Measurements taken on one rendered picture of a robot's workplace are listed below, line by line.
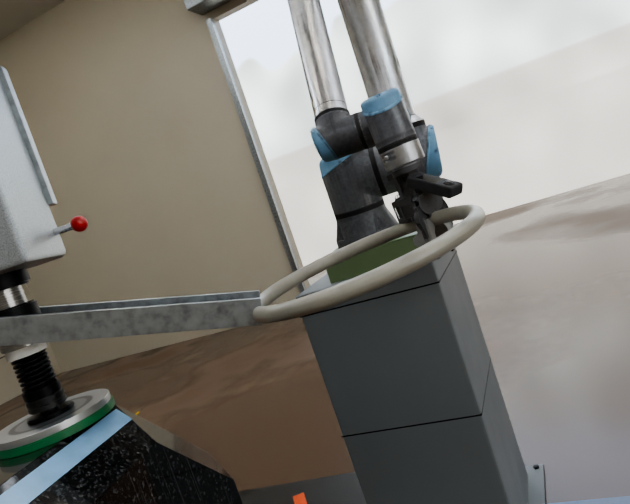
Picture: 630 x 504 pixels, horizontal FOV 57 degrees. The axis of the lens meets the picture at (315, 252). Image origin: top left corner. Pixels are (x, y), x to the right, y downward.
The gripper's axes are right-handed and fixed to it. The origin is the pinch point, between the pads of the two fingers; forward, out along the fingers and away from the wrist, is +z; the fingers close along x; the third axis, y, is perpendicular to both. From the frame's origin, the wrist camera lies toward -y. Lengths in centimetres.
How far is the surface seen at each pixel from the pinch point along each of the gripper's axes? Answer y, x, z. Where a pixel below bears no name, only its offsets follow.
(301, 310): -8.3, 45.9, -5.1
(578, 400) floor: 49, -93, 91
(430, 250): -23.4, 29.3, -6.5
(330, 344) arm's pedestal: 44.7, 8.2, 17.4
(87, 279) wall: 643, -97, -40
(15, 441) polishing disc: 26, 87, -2
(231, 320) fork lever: 9, 50, -6
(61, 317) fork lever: 22, 73, -19
